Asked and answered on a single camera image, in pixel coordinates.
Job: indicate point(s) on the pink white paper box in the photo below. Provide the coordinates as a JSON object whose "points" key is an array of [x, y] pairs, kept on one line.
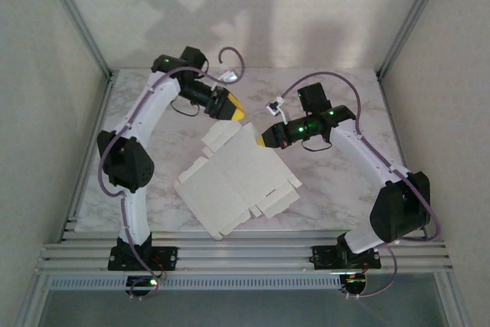
{"points": [[237, 174]]}

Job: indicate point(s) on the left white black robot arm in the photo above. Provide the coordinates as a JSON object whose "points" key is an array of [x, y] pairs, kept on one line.
{"points": [[153, 108]]}

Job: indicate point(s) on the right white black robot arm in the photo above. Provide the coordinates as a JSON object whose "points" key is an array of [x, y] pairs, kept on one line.
{"points": [[363, 154]]}

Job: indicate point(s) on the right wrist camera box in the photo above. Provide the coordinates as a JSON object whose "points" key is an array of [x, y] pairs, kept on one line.
{"points": [[275, 106]]}

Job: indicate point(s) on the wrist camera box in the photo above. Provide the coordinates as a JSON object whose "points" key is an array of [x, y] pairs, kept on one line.
{"points": [[275, 106], [230, 77]]}

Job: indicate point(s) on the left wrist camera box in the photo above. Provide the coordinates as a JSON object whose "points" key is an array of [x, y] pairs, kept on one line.
{"points": [[230, 77]]}

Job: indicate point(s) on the right aluminium table side rail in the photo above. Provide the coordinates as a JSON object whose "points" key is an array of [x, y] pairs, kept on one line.
{"points": [[391, 112]]}

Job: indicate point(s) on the aluminium table side rail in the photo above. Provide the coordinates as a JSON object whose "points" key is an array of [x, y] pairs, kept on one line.
{"points": [[89, 151], [391, 112]]}

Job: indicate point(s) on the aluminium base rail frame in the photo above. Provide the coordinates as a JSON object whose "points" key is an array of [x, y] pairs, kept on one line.
{"points": [[249, 258]]}

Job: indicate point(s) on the left aluminium table side rail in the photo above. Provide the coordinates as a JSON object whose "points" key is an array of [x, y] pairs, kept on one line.
{"points": [[89, 151]]}

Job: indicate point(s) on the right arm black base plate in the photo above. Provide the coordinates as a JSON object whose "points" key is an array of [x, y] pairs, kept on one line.
{"points": [[323, 258]]}

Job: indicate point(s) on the left aluminium upright post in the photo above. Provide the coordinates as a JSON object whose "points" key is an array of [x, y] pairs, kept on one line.
{"points": [[77, 17]]}

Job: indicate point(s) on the aluminium upright post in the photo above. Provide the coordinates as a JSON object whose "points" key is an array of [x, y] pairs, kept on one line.
{"points": [[411, 17], [77, 17]]}

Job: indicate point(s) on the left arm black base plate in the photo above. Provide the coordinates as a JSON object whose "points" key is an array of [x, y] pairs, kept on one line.
{"points": [[168, 258]]}

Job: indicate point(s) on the right aluminium upright post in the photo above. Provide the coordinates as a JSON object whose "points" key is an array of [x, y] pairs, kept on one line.
{"points": [[411, 17]]}

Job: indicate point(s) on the right lower aluminium frame post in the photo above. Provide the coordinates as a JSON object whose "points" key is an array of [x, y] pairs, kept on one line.
{"points": [[453, 300]]}

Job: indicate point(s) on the aluminium frame post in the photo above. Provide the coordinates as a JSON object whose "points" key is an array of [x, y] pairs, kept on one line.
{"points": [[35, 300], [453, 300]]}

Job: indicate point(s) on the left lower aluminium frame post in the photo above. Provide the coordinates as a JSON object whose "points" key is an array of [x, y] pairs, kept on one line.
{"points": [[35, 300]]}

